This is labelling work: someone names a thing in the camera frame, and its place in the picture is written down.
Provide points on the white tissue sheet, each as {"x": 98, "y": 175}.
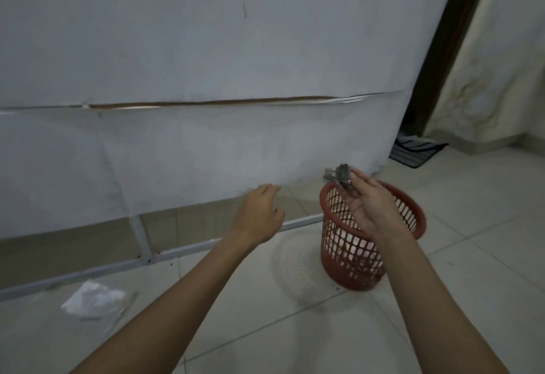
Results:
{"x": 340, "y": 175}

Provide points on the clear pack of white tissues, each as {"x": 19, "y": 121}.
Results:
{"x": 93, "y": 301}

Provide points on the black striped floor mat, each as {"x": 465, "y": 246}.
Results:
{"x": 415, "y": 150}

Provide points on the person's right forearm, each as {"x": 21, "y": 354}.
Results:
{"x": 438, "y": 314}

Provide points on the grey metal post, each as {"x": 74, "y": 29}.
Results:
{"x": 142, "y": 239}

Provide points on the person's right hand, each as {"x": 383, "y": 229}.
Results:
{"x": 374, "y": 207}

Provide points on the person's left hand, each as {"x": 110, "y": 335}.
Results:
{"x": 259, "y": 216}

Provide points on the dark brown door frame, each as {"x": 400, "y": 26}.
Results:
{"x": 451, "y": 46}

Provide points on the person's left forearm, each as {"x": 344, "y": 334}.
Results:
{"x": 170, "y": 314}

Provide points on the red plastic waste basket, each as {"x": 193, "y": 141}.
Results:
{"x": 345, "y": 254}

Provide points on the metal frame rail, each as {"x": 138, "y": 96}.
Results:
{"x": 191, "y": 250}

